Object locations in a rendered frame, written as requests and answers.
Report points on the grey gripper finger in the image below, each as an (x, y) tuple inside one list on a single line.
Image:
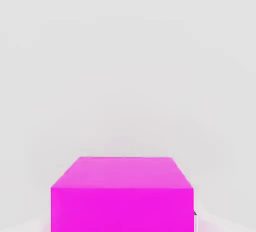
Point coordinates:
[(195, 221)]

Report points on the small magenta cube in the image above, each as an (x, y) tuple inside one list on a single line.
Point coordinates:
[(122, 206)]

